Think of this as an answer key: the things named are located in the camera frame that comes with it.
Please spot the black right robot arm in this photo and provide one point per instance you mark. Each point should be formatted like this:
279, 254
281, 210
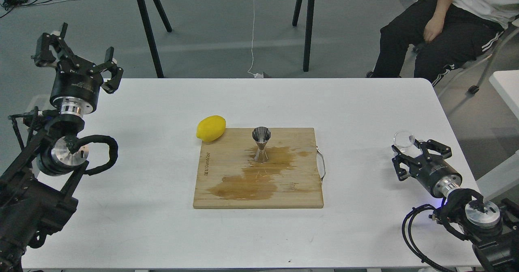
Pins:
491, 228

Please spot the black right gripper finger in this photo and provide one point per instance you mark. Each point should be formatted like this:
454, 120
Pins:
431, 151
404, 169

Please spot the yellow lemon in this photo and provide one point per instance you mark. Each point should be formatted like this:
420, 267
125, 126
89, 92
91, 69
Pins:
211, 128

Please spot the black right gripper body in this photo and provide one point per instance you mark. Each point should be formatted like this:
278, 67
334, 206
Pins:
438, 178

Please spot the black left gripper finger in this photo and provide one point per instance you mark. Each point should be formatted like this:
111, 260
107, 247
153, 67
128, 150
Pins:
112, 84
52, 51

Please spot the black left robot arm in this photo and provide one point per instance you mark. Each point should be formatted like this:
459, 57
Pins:
37, 188

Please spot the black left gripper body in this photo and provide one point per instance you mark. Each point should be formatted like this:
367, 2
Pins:
68, 84

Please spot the wooden cutting board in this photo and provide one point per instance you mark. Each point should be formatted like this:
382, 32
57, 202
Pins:
228, 176

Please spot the seated person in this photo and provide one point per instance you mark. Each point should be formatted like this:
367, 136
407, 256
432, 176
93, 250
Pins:
452, 32

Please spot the steel double jigger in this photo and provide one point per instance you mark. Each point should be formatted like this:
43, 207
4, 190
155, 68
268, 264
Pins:
261, 136

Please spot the clear glass measuring cup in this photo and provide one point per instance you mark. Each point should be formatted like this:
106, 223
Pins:
403, 140

